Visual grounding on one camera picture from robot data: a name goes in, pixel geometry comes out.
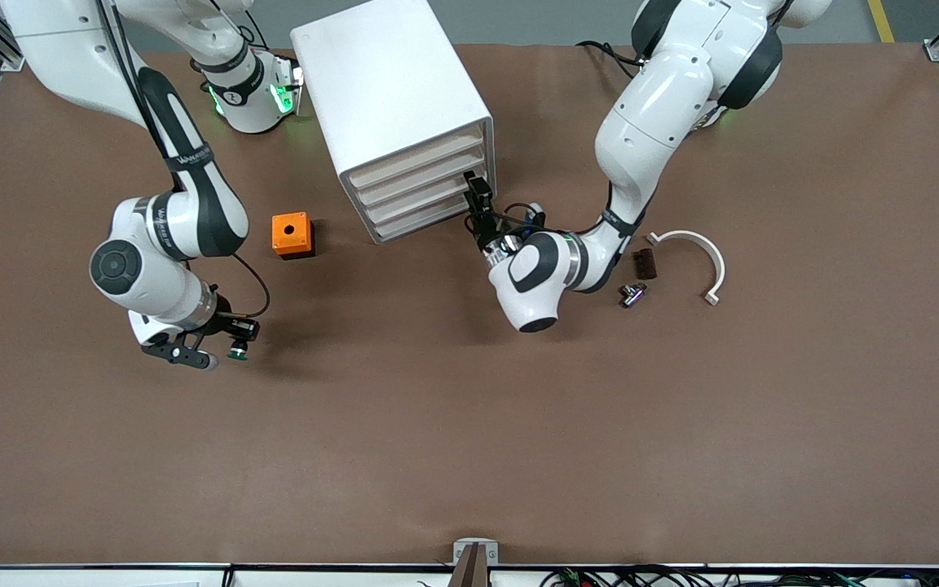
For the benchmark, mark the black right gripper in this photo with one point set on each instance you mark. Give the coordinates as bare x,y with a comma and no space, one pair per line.
222,321

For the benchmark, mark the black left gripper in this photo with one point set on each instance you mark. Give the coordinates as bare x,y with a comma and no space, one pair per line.
487,236

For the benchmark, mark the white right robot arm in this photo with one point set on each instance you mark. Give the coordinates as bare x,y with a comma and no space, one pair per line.
62,49

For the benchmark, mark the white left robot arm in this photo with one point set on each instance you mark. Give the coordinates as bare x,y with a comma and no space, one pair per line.
657,106

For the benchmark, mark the dark brown cylinder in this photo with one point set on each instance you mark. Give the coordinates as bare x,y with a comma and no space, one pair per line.
645,263

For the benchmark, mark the chrome metal valve fitting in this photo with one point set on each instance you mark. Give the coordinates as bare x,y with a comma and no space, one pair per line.
632,293

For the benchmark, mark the brown table mat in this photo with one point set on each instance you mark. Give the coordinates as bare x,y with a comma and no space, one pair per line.
469,448

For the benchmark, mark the white semicircular pipe clamp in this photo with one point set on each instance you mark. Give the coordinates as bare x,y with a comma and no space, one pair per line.
718,265

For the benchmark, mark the orange button enclosure box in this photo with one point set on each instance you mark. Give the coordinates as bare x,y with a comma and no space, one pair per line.
290,232

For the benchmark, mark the white table edge rail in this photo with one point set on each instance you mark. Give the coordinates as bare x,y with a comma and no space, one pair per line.
315,577

